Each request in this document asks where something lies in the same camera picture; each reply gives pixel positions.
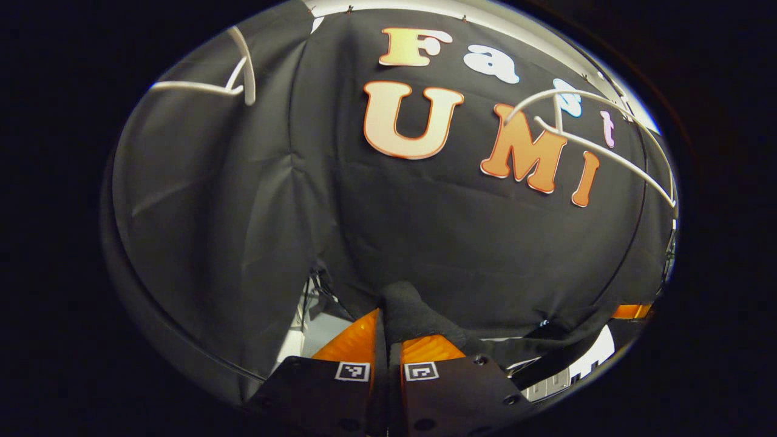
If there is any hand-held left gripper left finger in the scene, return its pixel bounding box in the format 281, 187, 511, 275
246, 308, 389, 436

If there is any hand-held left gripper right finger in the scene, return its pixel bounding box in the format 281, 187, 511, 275
388, 334, 535, 436

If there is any black knit cardigan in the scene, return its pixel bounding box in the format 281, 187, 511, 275
379, 280, 614, 390

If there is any white plastic hanger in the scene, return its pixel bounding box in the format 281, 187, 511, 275
149, 25, 257, 107
505, 88, 677, 209

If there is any black backdrop cloth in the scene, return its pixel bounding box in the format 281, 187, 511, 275
112, 3, 677, 395

